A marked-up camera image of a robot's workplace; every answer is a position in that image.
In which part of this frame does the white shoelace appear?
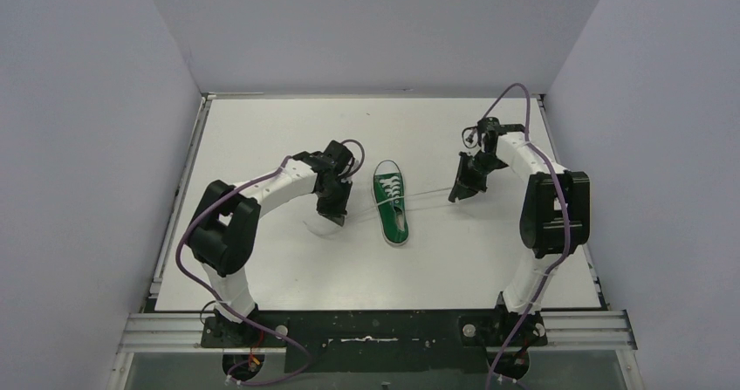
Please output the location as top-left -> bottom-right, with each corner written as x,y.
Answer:
305,186 -> 463,238

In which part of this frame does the green canvas sneaker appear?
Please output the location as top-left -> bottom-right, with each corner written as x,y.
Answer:
372,160 -> 409,246

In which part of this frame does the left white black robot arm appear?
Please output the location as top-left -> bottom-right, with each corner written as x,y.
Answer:
175,140 -> 366,346

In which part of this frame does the aluminium front rail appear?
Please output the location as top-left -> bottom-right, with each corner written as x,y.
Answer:
117,311 -> 637,353

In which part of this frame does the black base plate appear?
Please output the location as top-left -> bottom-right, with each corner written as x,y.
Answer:
201,306 -> 547,373

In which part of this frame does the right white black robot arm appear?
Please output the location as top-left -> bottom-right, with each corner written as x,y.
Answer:
449,117 -> 591,344

